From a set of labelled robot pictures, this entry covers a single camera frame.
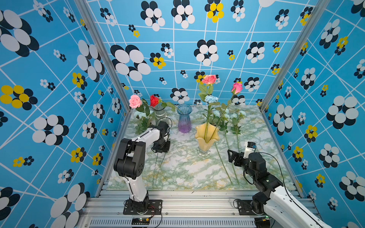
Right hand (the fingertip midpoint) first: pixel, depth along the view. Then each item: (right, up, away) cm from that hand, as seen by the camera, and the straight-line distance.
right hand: (236, 151), depth 82 cm
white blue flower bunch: (+5, +17, +29) cm, 34 cm away
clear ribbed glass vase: (-47, +22, +15) cm, 54 cm away
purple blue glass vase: (-31, +15, +26) cm, 43 cm away
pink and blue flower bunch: (-7, +24, +27) cm, 36 cm away
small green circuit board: (-53, -34, -10) cm, 63 cm away
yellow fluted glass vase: (-17, +9, +4) cm, 20 cm away
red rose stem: (-48, +30, +1) cm, 56 cm away
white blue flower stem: (-5, 0, -2) cm, 6 cm away
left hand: (-42, -2, +12) cm, 44 cm away
